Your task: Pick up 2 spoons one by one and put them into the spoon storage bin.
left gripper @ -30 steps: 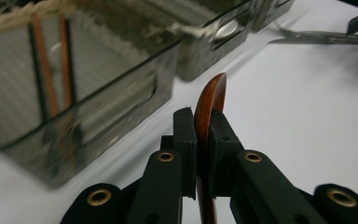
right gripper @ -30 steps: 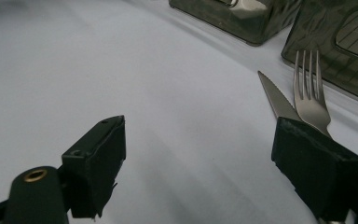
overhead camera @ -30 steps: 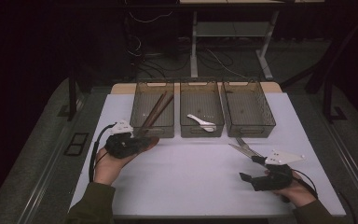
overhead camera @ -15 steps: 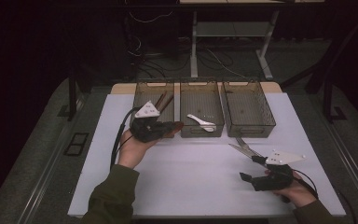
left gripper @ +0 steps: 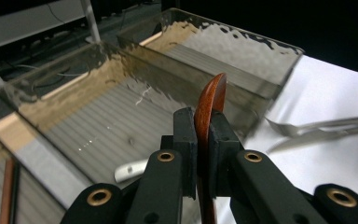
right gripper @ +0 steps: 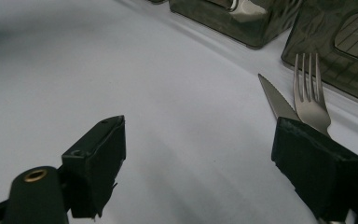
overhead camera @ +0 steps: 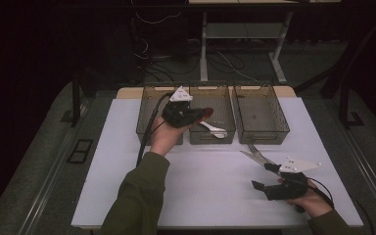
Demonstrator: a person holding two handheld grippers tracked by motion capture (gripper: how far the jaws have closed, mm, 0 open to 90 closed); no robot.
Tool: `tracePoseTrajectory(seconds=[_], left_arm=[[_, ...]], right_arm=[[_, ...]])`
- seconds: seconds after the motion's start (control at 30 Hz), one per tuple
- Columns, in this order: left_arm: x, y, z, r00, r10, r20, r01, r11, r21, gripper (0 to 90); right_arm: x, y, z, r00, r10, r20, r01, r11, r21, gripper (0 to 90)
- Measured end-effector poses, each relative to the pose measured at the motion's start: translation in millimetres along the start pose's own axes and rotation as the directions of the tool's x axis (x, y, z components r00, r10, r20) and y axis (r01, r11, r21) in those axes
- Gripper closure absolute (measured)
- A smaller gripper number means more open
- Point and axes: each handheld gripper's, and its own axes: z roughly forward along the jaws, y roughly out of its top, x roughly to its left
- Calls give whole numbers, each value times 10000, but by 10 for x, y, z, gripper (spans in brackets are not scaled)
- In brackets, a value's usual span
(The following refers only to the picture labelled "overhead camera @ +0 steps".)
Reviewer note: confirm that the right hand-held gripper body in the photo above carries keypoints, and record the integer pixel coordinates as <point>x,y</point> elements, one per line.
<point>289,191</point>

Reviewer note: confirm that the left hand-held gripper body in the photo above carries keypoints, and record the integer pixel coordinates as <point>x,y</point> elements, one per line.
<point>178,112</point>

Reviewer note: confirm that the metal tongs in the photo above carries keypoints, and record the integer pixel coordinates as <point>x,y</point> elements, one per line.
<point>254,157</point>

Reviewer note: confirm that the white ceramic spoon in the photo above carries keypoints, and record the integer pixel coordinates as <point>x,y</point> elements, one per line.
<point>217,131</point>

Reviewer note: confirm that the transparent brown plastic bin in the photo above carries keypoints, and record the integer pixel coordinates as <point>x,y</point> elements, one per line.
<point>261,114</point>
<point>143,130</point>
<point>222,104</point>

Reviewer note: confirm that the person's left hand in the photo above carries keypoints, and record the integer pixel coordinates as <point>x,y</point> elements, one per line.
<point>166,138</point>

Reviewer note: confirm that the person's right hand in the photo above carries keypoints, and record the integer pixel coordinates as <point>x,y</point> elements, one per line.
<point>316,204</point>

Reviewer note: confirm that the white metal desk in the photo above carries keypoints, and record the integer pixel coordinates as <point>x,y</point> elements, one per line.
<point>241,31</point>

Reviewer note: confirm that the black metal stand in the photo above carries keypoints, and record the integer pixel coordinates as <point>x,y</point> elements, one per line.
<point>344,104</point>
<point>75,98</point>

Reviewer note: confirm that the metal floor rail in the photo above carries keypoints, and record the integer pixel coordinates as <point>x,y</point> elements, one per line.
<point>368,169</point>
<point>55,163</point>

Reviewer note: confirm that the black floor outlet frame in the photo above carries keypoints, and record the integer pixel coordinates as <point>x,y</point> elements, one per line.
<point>70,160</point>

